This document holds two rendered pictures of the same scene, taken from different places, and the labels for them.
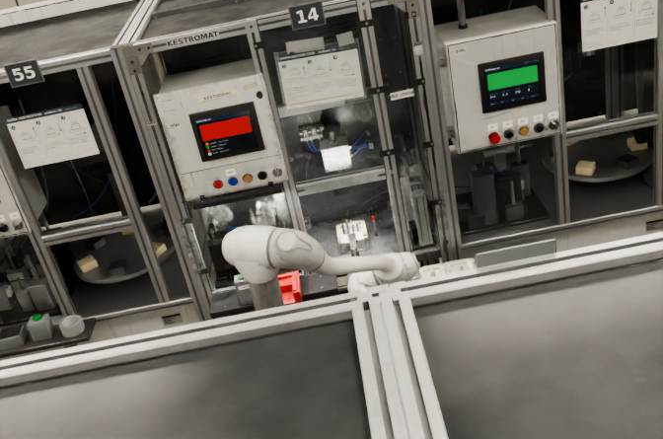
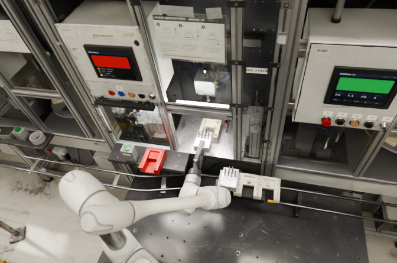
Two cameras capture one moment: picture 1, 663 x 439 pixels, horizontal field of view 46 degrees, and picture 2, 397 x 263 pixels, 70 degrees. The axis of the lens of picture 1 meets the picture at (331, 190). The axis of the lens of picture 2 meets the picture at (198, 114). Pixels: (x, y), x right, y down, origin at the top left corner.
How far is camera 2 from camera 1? 186 cm
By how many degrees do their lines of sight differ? 25
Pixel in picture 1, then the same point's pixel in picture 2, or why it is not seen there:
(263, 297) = not seen: hidden behind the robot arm
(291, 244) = (89, 228)
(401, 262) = (214, 201)
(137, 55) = not seen: outside the picture
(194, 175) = (95, 83)
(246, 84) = (124, 32)
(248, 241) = (68, 197)
